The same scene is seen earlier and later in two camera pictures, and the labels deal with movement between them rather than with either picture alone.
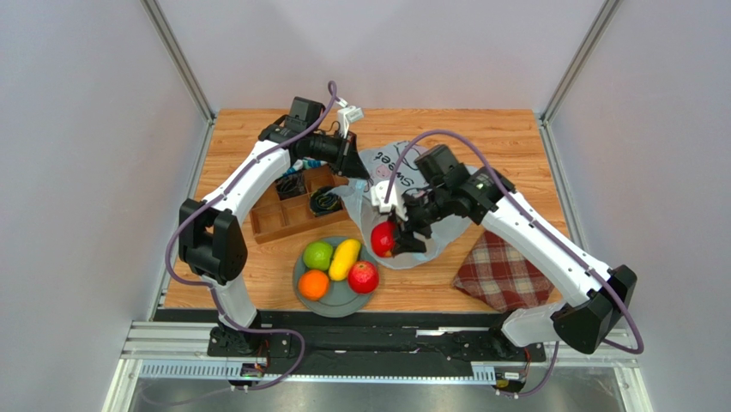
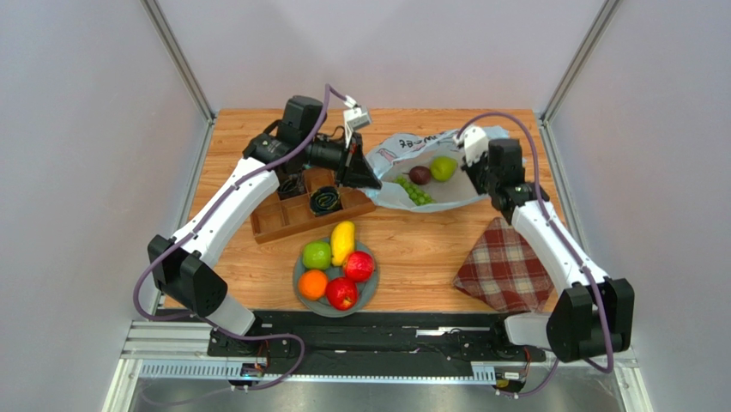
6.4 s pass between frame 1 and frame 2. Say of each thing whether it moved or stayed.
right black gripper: moved
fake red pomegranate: stayed
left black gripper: stayed
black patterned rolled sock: stayed
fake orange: stayed
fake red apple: moved
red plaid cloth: stayed
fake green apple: stayed
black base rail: stayed
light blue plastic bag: moved
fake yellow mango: moved
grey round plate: moved
